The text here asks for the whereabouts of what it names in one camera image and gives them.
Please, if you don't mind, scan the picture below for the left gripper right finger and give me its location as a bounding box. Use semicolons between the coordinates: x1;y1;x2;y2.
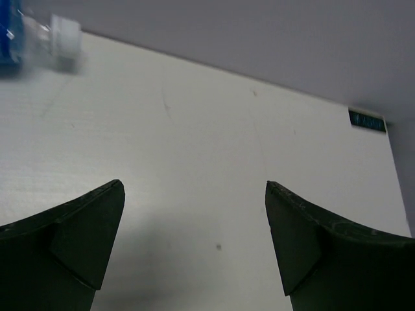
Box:
265;181;414;310

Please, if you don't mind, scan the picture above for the blue label bottle behind bin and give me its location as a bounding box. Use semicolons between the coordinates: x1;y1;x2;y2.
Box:
1;1;82;77

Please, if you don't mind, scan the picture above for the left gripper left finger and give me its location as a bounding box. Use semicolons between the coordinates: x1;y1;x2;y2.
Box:
1;179;125;310

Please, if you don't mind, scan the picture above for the right table corner label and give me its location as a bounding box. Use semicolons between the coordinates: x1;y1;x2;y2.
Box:
348;109;387;133

